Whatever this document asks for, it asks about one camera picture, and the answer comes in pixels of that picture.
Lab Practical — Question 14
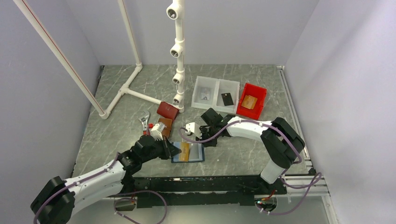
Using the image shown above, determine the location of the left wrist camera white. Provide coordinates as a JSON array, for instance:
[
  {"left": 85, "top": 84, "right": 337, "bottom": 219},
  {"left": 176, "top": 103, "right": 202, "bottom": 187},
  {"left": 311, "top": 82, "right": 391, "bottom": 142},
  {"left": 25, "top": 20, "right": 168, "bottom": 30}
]
[{"left": 149, "top": 122, "right": 166, "bottom": 140}]

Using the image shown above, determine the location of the red plastic bin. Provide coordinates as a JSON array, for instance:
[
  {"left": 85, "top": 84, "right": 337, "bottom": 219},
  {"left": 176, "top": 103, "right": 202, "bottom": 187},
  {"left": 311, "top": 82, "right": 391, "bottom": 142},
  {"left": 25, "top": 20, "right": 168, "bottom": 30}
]
[{"left": 236, "top": 83, "right": 267, "bottom": 120}]

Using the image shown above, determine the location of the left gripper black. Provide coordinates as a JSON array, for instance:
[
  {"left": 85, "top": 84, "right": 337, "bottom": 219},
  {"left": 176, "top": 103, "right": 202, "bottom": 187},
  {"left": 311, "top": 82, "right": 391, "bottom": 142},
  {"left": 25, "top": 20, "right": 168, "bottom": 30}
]
[{"left": 141, "top": 135, "right": 181, "bottom": 163}]

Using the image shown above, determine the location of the orange credit card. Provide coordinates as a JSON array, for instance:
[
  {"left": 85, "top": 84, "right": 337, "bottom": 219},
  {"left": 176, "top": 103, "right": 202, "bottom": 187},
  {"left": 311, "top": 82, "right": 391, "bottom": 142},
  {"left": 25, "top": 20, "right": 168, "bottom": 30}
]
[{"left": 241, "top": 95, "right": 257, "bottom": 110}]

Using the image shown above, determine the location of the purple cable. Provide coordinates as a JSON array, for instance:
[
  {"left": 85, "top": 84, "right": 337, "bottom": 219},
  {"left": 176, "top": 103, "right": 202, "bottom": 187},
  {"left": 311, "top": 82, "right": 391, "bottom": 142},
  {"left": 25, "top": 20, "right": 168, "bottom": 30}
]
[
  {"left": 33, "top": 152, "right": 168, "bottom": 224},
  {"left": 179, "top": 119, "right": 323, "bottom": 217}
]

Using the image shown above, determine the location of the white PVC pipe frame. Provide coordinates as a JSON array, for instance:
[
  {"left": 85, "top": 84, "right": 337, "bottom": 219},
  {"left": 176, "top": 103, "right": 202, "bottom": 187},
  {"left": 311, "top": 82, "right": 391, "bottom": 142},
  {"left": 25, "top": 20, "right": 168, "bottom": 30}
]
[{"left": 12, "top": 0, "right": 164, "bottom": 120}]

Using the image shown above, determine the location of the white PVC pipe post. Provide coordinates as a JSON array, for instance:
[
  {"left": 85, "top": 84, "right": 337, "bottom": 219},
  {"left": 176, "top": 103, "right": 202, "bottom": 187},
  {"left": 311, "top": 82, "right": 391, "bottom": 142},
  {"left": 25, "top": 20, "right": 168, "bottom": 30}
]
[{"left": 166, "top": 0, "right": 185, "bottom": 113}]

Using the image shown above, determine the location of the silver VIP credit card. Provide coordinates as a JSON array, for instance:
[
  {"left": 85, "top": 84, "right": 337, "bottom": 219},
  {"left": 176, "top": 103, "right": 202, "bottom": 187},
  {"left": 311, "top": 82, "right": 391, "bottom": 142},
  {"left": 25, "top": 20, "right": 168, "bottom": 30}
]
[{"left": 199, "top": 87, "right": 212, "bottom": 100}]

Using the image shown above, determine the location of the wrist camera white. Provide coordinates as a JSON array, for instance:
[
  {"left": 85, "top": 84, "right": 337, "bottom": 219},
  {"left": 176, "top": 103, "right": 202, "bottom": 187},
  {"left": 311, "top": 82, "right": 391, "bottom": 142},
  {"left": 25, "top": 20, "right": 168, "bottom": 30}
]
[
  {"left": 185, "top": 122, "right": 202, "bottom": 139},
  {"left": 149, "top": 122, "right": 166, "bottom": 140}
]

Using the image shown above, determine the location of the blue leather card holder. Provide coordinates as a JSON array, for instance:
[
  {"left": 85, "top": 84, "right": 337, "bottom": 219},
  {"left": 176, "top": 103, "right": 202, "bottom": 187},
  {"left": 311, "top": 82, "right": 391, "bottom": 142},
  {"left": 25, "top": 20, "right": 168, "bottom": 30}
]
[{"left": 171, "top": 142, "right": 205, "bottom": 163}]

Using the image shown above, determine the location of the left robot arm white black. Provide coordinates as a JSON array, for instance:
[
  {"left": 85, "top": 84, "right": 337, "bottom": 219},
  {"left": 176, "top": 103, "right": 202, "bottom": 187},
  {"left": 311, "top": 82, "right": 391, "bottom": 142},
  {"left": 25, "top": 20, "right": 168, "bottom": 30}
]
[{"left": 30, "top": 135, "right": 182, "bottom": 224}]

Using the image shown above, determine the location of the aluminium extrusion frame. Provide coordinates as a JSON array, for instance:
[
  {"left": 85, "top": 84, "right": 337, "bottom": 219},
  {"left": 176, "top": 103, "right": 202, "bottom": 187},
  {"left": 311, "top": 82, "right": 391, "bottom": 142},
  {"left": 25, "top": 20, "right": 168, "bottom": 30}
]
[{"left": 49, "top": 177, "right": 338, "bottom": 224}]

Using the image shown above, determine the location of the red leather wallet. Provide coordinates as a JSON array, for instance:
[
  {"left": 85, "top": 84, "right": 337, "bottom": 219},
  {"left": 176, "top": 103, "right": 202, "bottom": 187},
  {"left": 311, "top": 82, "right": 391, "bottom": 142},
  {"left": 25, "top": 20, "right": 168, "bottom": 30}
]
[{"left": 156, "top": 101, "right": 179, "bottom": 121}]

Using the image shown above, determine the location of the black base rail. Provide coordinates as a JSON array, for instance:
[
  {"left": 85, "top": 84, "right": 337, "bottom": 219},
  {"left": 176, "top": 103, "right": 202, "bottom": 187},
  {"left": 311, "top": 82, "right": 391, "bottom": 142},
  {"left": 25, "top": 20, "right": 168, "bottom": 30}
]
[{"left": 117, "top": 175, "right": 287, "bottom": 208}]

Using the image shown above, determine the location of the black credit card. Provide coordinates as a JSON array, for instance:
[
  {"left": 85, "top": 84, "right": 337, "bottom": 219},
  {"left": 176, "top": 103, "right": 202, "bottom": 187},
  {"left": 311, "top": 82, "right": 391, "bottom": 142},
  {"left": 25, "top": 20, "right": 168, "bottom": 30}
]
[{"left": 221, "top": 93, "right": 234, "bottom": 106}]

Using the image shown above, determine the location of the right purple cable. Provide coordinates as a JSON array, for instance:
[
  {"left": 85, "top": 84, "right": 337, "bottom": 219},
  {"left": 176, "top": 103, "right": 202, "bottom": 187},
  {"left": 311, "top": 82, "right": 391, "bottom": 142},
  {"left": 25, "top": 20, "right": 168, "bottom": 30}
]
[{"left": 179, "top": 119, "right": 323, "bottom": 217}]

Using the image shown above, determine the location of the adjustable wrench red handle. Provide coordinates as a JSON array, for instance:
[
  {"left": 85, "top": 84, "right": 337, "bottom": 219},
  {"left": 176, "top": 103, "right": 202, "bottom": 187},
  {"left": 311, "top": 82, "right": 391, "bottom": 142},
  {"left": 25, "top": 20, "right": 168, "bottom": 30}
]
[{"left": 138, "top": 110, "right": 150, "bottom": 135}]

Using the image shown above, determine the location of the clear plastic divided box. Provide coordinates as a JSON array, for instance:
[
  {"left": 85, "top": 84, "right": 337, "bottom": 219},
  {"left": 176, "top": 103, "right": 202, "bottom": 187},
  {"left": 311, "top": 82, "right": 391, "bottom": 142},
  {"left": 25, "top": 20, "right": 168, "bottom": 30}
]
[{"left": 191, "top": 76, "right": 240, "bottom": 114}]

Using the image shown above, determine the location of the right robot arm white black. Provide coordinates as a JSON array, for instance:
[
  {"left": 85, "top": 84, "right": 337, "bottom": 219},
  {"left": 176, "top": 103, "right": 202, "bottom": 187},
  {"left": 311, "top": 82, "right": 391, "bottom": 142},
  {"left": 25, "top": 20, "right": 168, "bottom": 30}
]
[{"left": 190, "top": 108, "right": 305, "bottom": 194}]

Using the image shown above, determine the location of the brown leather wallet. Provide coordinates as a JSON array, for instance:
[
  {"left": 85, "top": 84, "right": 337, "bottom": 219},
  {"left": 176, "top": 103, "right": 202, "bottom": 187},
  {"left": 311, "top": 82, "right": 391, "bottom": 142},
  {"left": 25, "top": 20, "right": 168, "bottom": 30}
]
[{"left": 158, "top": 117, "right": 173, "bottom": 138}]

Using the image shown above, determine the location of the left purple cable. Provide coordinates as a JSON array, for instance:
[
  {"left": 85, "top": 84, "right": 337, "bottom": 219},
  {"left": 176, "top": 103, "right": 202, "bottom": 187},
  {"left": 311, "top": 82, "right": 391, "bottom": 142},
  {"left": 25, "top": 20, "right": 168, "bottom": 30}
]
[{"left": 33, "top": 152, "right": 168, "bottom": 224}]

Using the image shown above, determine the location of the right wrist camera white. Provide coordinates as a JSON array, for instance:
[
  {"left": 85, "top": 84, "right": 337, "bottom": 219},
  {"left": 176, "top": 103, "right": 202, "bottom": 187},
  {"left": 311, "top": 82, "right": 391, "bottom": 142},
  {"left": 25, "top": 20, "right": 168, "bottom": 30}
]
[{"left": 185, "top": 122, "right": 202, "bottom": 139}]

